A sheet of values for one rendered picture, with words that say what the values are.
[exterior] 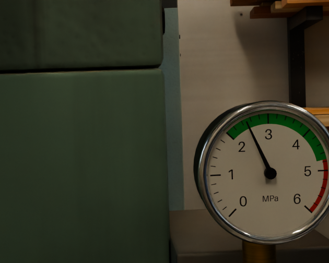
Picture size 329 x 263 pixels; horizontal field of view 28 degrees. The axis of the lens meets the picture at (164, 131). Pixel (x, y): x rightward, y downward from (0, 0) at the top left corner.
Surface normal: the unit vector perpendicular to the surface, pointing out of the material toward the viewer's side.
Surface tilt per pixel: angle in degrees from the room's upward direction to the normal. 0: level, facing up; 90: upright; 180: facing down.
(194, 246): 0
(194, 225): 0
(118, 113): 90
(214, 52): 90
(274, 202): 90
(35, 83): 90
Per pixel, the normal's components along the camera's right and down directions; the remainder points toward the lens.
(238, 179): 0.06, 0.05
